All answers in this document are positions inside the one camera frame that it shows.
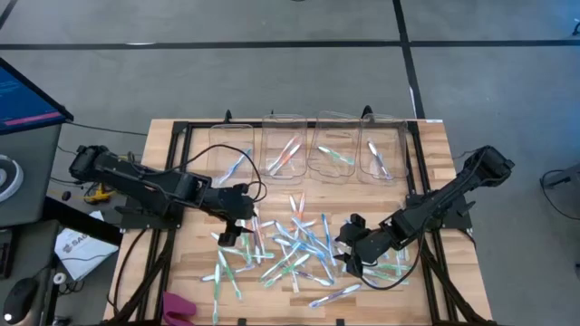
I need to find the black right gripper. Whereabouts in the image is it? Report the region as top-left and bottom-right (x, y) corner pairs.
(333, 213), (391, 279)

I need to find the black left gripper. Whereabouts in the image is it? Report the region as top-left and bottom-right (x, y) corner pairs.
(212, 183), (256, 248)

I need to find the pink cloth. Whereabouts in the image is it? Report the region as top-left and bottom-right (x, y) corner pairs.
(161, 292), (198, 326)

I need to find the clear plastic bin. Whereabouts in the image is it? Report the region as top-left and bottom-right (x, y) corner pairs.
(258, 112), (309, 186)
(357, 112), (409, 185)
(208, 122), (256, 190)
(306, 110), (362, 178)

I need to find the white printed paper sheet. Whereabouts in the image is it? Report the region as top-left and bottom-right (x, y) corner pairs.
(53, 210), (120, 282)

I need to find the grey desk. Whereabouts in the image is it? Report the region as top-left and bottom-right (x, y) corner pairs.
(0, 124), (63, 230)

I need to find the large white round roll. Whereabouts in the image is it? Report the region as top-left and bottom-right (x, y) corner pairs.
(0, 155), (24, 204)

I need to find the black computer mouse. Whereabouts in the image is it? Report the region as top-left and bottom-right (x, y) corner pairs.
(3, 277), (40, 325)

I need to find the monitor with blue screen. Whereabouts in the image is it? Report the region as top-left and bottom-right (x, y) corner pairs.
(0, 57), (74, 136)

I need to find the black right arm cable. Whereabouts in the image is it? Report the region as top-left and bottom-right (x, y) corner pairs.
(360, 216), (427, 292)

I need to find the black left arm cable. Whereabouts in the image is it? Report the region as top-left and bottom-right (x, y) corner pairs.
(179, 143), (267, 204)

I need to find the black arm base cable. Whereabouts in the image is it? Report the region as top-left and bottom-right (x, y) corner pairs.
(111, 228), (150, 316)

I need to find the black aluminium table frame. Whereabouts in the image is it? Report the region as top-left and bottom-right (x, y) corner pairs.
(111, 108), (499, 326)

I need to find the yellow cable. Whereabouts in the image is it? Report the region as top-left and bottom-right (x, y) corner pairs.
(83, 186), (115, 205)

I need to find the black monitor cable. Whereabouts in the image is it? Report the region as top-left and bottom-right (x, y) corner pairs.
(63, 120), (149, 137)

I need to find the black floor cable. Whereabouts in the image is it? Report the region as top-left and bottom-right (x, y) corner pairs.
(537, 163), (580, 231)

